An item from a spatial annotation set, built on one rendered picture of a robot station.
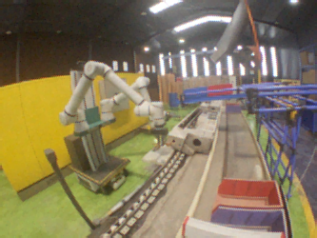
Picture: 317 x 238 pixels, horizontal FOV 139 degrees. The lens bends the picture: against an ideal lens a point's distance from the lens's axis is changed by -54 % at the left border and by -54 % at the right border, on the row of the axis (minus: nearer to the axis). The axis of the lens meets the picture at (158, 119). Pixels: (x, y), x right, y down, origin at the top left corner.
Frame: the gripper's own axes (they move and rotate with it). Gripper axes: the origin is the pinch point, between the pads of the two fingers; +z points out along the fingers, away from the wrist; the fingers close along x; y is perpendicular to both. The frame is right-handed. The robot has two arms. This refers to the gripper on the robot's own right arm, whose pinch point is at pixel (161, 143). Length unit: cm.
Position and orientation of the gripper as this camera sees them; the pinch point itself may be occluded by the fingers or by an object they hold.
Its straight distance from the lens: 107.9
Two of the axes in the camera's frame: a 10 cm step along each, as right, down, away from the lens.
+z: 1.0, 9.6, 2.5
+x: 8.7, 0.4, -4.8
